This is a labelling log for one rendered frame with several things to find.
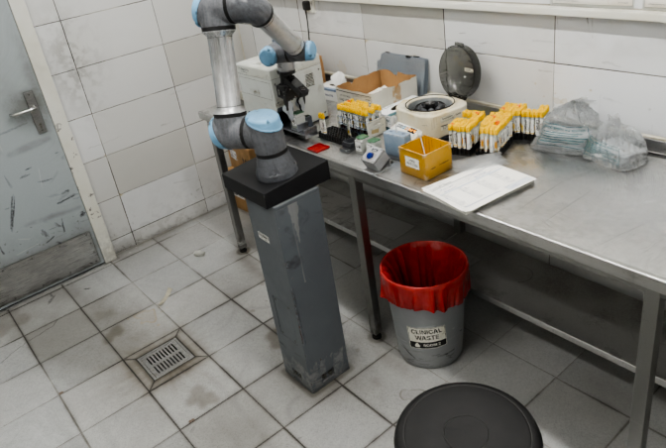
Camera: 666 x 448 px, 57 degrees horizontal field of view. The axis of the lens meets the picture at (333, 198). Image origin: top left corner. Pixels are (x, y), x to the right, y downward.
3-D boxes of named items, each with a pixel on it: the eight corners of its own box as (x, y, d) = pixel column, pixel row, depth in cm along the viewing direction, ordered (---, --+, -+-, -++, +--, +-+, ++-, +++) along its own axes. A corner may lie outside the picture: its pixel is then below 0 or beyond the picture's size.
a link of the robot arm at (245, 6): (257, -24, 194) (319, 40, 238) (228, -20, 198) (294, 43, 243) (253, 10, 192) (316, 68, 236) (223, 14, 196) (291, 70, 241)
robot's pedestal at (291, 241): (313, 393, 249) (274, 208, 210) (284, 371, 264) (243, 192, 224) (350, 368, 260) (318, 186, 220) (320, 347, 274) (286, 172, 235)
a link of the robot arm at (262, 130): (278, 156, 207) (269, 119, 201) (245, 156, 212) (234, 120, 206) (292, 140, 217) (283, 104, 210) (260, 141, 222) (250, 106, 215)
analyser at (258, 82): (248, 124, 290) (234, 62, 276) (293, 106, 304) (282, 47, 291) (284, 138, 268) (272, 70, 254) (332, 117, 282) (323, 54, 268)
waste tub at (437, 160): (399, 171, 220) (397, 147, 216) (426, 159, 227) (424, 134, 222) (426, 181, 210) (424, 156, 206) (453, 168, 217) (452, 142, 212)
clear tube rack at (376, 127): (337, 130, 267) (335, 114, 264) (354, 122, 272) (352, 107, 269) (369, 139, 252) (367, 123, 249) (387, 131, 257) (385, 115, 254)
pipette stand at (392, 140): (383, 158, 234) (380, 134, 229) (394, 151, 238) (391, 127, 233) (403, 163, 227) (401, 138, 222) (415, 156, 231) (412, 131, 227)
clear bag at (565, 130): (524, 151, 221) (524, 102, 213) (539, 133, 234) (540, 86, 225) (600, 159, 207) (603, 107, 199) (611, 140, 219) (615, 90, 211)
